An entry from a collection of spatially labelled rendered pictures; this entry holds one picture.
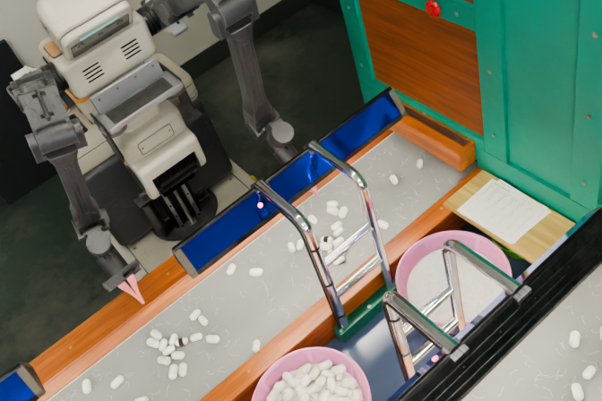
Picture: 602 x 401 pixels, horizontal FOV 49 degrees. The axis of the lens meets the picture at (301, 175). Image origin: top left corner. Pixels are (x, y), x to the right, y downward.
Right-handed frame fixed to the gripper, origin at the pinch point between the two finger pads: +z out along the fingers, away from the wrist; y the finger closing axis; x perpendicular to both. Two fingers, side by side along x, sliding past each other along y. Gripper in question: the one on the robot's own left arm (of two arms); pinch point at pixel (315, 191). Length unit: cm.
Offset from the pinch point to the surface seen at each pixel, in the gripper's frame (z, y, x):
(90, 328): -8, -67, 12
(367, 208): 9.5, -3.9, -37.3
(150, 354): 7, -59, 3
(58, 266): -45, -75, 147
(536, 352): 55, 5, -39
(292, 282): 14.5, -20.6, -3.4
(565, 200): 37, 37, -34
